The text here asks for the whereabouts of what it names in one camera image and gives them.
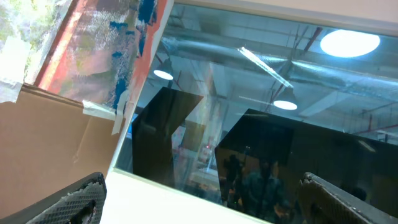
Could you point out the brown cardboard sheet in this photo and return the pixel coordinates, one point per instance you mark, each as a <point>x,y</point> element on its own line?
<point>48,143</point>

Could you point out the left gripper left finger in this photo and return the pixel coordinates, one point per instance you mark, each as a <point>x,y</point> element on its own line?
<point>80,203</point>

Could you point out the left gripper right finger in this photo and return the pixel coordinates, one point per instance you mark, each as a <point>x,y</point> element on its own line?
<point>323,203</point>

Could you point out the glass window pane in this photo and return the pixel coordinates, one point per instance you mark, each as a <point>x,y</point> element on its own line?
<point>237,108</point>

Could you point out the painted poster with tape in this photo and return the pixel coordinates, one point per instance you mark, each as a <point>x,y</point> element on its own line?
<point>95,52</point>

